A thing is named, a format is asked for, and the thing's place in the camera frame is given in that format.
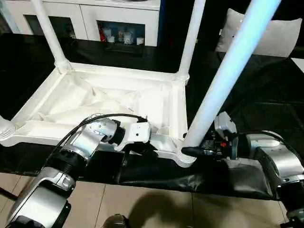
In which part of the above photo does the black cabinet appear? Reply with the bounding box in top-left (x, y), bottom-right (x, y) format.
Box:
top-left (159, 0), bottom-right (233, 53)

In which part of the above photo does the white plastic table top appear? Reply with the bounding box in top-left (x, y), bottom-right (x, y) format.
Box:
top-left (0, 62), bottom-right (198, 168)

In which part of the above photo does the white glass-door cabinet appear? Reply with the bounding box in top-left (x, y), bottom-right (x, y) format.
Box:
top-left (0, 0), bottom-right (161, 47)

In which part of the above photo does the black work mat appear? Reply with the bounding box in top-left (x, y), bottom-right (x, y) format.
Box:
top-left (0, 33), bottom-right (304, 200)

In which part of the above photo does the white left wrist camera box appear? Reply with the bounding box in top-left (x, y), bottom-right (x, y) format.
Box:
top-left (116, 121), bottom-right (152, 152)

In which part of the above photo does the black stand leg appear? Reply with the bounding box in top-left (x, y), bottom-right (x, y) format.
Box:
top-left (0, 188), bottom-right (18, 201)

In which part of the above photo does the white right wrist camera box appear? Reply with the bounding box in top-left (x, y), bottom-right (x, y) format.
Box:
top-left (214, 112), bottom-right (237, 136)

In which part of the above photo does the white plastic table leg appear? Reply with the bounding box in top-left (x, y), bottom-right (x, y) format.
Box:
top-left (176, 0), bottom-right (207, 80)
top-left (31, 0), bottom-right (72, 73)
top-left (0, 116), bottom-right (15, 141)
top-left (182, 0), bottom-right (282, 160)

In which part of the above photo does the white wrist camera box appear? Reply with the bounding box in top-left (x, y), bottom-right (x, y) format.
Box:
top-left (214, 112), bottom-right (237, 136)
top-left (116, 121), bottom-right (152, 152)

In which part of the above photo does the light grey cushion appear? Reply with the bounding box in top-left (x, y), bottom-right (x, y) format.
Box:
top-left (215, 8), bottom-right (304, 58)

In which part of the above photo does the white flat board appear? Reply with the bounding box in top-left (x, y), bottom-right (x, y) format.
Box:
top-left (291, 57), bottom-right (304, 73)

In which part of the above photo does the dark left robot foot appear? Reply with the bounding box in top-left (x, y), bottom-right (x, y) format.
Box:
top-left (102, 215), bottom-right (129, 228)

